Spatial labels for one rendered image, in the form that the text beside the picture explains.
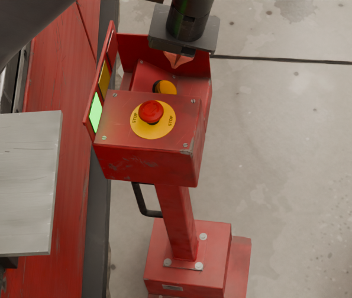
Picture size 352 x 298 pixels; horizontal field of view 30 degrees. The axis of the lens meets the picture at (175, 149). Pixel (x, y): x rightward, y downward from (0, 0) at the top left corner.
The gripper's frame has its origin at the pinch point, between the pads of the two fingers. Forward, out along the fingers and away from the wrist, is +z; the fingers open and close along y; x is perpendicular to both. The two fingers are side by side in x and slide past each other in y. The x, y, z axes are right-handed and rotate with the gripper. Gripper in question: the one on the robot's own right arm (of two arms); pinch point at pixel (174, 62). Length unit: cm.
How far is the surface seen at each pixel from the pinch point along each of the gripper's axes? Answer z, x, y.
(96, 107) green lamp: 1.4, 10.7, 10.4
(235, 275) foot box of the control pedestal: 74, 7, -30
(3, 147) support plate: -15.7, 29.2, 18.4
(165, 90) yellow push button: 7.7, 0.4, 0.2
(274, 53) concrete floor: 74, -68, -34
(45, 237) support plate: -17.8, 39.6, 10.8
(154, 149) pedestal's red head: 2.8, 14.9, 0.4
